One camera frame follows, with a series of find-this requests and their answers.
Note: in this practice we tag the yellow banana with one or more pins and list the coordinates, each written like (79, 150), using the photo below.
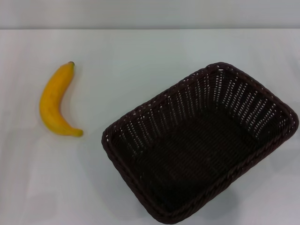
(50, 105)

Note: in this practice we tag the dark brown woven basket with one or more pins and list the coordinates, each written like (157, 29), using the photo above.
(192, 150)

